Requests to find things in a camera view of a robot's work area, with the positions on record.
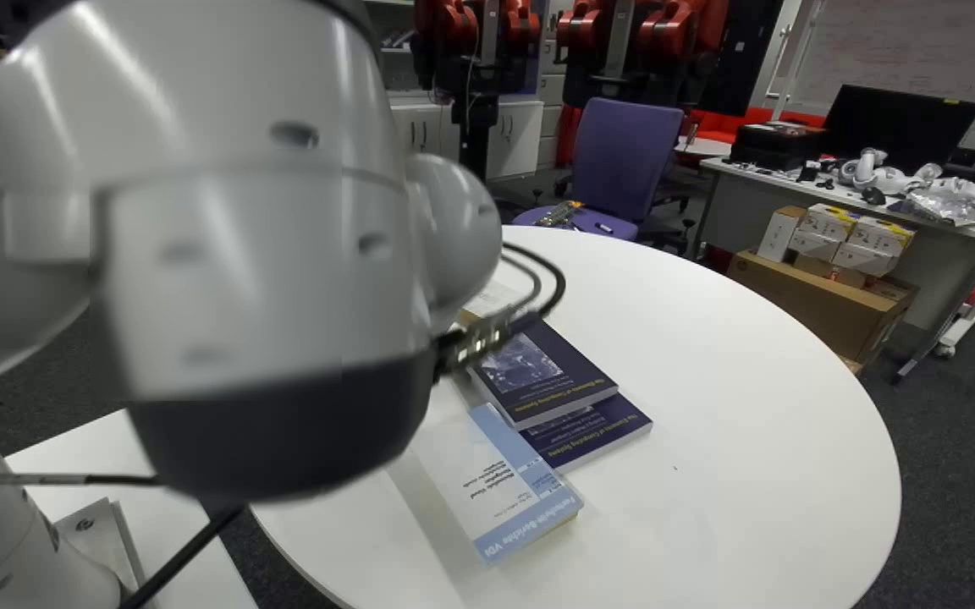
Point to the dark blue book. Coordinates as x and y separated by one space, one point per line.
581 439
539 378

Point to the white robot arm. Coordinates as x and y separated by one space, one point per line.
226 183

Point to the black monitor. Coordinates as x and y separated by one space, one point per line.
903 126

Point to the light blue white book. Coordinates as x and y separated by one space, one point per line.
477 489

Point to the crumpled plastic bags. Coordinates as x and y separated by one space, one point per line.
926 190

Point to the purple office chair near table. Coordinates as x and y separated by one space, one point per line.
620 153

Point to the grey desk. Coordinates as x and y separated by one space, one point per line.
937 266

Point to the cardboard box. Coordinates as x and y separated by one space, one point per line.
850 318

